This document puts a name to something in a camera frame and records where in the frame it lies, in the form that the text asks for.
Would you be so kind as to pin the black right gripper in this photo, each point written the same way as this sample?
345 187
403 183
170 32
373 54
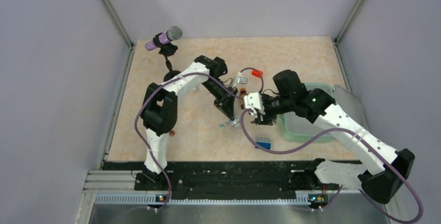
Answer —
267 118

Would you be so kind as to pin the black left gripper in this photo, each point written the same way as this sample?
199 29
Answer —
225 103

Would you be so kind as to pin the clear teal zip bag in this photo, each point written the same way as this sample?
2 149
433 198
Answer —
235 123

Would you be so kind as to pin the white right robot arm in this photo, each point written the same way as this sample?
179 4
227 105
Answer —
381 170

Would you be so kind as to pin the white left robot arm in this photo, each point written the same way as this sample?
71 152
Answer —
160 106

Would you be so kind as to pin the brown medicine bottle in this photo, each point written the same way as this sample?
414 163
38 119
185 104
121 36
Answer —
242 92

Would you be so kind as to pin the green plastic medicine box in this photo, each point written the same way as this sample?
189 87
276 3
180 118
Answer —
297 129

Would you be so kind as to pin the orange block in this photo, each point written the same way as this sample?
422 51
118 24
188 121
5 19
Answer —
257 73

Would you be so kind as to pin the blue grey small box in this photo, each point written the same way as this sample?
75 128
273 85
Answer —
263 142

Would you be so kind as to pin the translucent box lid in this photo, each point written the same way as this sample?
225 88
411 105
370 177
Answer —
351 104

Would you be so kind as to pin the black microphone stand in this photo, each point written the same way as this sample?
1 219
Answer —
167 51

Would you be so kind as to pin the purple grey microphone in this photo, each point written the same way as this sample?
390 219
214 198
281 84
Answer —
164 38

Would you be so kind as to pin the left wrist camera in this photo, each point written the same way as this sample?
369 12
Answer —
239 79

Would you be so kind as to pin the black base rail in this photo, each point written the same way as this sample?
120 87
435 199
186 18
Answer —
269 180

